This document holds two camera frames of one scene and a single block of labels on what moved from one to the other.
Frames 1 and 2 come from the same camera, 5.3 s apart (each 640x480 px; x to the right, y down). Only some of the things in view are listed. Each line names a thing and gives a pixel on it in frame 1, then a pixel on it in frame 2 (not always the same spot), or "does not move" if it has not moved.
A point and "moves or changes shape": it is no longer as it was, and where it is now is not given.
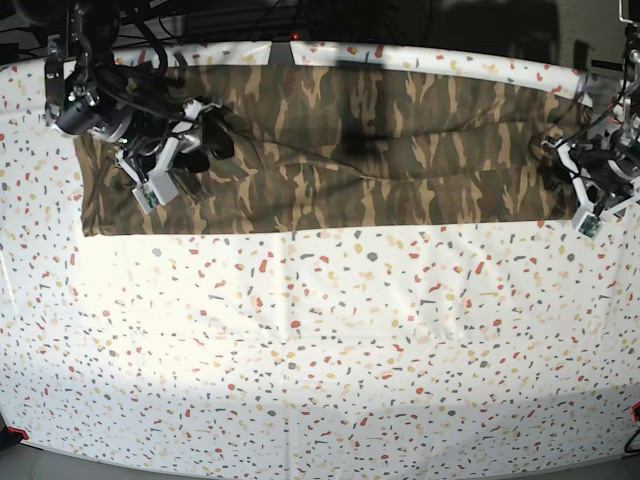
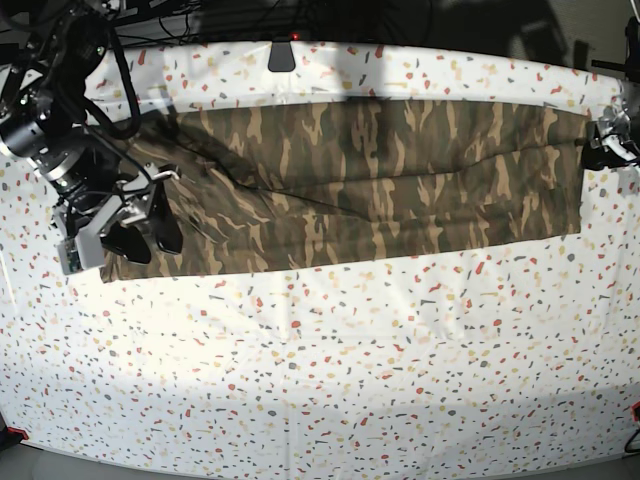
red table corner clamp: x=21 y=431 does not move
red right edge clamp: x=636 y=412 does not move
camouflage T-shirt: x=351 y=147 moves or changes shape
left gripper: x=203 y=129 → x=133 y=199
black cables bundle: x=155 y=23 does not move
